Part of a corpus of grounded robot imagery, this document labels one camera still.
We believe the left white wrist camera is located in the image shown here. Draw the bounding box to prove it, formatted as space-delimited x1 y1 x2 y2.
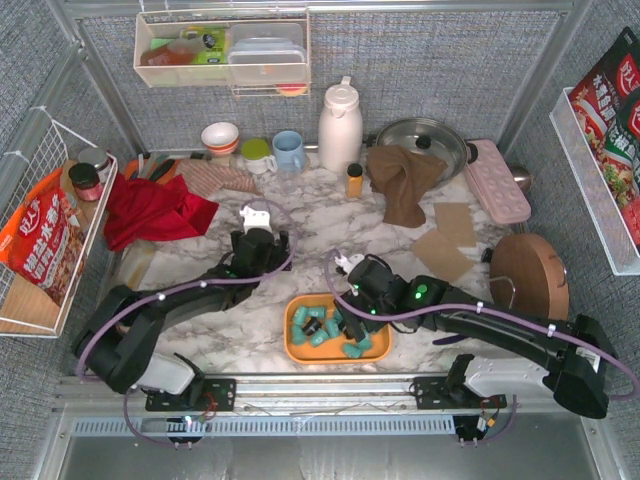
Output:
239 206 273 234

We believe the white wire wall basket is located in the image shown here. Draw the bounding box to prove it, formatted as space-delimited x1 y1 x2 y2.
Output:
1 118 118 338

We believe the blue mug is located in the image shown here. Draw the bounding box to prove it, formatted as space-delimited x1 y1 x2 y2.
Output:
272 130 307 172

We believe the red cloth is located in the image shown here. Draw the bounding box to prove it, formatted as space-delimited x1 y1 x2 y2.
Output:
104 174 219 252

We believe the pink egg tray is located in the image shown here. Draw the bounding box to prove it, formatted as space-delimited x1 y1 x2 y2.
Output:
464 140 531 225

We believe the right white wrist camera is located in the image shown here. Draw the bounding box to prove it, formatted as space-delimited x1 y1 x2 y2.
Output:
334 254 364 275

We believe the black coffee capsule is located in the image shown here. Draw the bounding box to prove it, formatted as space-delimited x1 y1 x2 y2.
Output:
302 317 323 337

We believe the round wooden board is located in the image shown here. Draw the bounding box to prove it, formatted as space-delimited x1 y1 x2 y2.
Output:
489 233 569 321

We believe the white orange striped bowl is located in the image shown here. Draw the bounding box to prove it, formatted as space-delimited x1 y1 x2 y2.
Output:
201 122 239 156

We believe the white thermos jug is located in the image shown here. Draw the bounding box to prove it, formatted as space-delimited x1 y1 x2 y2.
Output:
318 76 363 174

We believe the steel pot with lid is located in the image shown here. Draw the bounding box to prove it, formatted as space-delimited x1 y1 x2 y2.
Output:
365 118 479 190

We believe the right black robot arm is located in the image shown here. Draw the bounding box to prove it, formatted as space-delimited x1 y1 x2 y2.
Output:
328 253 616 419

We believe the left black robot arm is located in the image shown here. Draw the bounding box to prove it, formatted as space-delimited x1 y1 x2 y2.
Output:
73 228 291 396

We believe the clear plastic food container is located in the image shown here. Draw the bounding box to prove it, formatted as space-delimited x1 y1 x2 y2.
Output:
227 22 307 85

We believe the green lid white cup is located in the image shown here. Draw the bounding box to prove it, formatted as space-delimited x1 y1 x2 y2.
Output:
241 138 277 175

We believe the brown cloth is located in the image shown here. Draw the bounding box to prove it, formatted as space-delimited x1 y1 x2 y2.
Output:
366 145 447 228

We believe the cream wall shelf basket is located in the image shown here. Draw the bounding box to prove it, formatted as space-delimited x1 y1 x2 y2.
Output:
133 7 311 96

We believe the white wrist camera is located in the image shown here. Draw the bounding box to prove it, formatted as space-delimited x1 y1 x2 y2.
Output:
334 254 364 275
239 206 273 234

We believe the striped beige cloth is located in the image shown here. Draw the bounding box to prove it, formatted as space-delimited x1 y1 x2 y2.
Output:
176 159 261 198

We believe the red seasoning packet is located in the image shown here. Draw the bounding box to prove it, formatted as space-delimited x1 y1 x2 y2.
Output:
568 26 639 245

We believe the orange spice bottle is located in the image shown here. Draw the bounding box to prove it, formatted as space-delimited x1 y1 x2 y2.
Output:
346 163 363 198

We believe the black small lid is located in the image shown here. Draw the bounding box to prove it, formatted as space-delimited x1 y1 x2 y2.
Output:
481 248 493 263

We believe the right white wall basket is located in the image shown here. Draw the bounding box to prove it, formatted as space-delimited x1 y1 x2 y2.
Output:
549 87 639 276

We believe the purple handled knife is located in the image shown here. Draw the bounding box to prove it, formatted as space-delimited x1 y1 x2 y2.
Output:
432 335 465 346

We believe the red lid glass jar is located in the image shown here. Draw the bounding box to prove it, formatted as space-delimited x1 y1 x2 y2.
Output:
68 163 103 202

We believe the orange plastic tray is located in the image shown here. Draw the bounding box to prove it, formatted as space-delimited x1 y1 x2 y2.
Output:
284 293 393 364

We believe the silver lid glass jar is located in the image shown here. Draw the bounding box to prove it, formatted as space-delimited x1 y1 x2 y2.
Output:
78 147 110 172

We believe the red snack bag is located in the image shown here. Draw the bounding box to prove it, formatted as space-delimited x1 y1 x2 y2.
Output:
1 168 85 306

